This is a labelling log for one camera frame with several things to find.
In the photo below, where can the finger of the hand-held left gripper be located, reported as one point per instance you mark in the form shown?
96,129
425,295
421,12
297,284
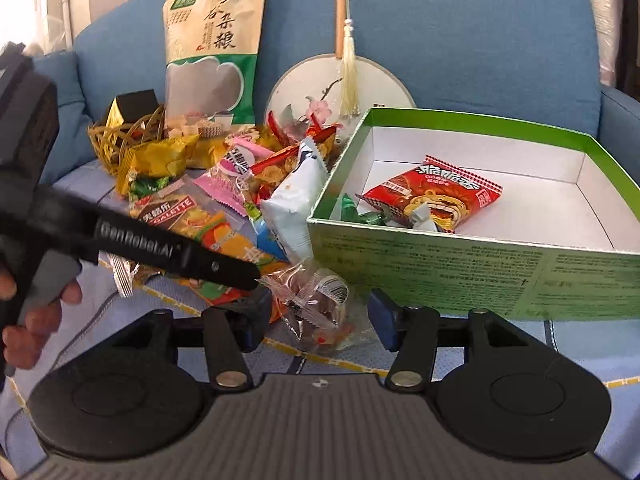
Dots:
225,270

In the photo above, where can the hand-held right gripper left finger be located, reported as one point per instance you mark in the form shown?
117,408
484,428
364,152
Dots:
256,322

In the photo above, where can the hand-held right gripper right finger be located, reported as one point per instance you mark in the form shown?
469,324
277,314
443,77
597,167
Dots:
382,322

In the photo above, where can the clear packet with brown snack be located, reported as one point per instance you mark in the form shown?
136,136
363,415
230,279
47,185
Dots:
310,300

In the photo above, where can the green cardboard box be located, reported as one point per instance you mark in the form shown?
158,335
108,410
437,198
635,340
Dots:
425,270

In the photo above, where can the white and blue snack packet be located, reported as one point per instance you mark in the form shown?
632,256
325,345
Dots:
290,200

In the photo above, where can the green candy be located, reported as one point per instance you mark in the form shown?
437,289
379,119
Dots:
367,217

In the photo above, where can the small grey snack packet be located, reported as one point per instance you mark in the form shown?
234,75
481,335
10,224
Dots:
420,215

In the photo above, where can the golden foil snack packet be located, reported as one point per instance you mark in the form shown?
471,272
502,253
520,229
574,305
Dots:
155,157

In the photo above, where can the red cartoon print snack packet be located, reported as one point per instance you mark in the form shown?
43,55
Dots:
435,195

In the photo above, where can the person's left hand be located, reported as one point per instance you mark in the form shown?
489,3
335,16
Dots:
30,342

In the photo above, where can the orange fruit print packet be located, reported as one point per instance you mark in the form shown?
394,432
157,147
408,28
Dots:
230,241

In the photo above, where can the blue cushion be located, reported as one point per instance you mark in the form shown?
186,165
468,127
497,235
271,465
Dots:
60,110

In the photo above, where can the pink snack packet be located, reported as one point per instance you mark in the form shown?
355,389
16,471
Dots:
222,191

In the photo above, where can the woven wicker basket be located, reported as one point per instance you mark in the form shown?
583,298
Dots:
107,146

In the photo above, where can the brown orange biscuit packet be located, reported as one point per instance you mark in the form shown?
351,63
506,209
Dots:
175,205

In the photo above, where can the silver foil wrapper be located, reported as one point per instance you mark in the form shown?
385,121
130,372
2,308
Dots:
121,275

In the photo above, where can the black and yellow box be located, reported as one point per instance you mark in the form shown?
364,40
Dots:
137,102

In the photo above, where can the green candy wrapper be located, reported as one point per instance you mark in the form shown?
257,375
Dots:
145,186

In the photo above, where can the yellow pastry packet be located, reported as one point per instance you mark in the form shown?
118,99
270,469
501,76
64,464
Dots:
206,152

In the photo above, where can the red chips packet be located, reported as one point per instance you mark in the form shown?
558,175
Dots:
280,162

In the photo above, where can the blue striped blanket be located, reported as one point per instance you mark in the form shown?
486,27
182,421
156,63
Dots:
100,320

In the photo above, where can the clear packet of red dates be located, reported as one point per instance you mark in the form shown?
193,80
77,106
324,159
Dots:
275,122

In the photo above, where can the round fan with tassel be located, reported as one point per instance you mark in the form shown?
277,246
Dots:
300,80

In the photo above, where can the beige green grain pouch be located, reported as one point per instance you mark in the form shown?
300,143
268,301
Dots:
215,35

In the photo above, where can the blue sofa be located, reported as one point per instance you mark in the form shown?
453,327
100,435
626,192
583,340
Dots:
450,35

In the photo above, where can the white bubble wrap roll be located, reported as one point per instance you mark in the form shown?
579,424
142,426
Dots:
605,20

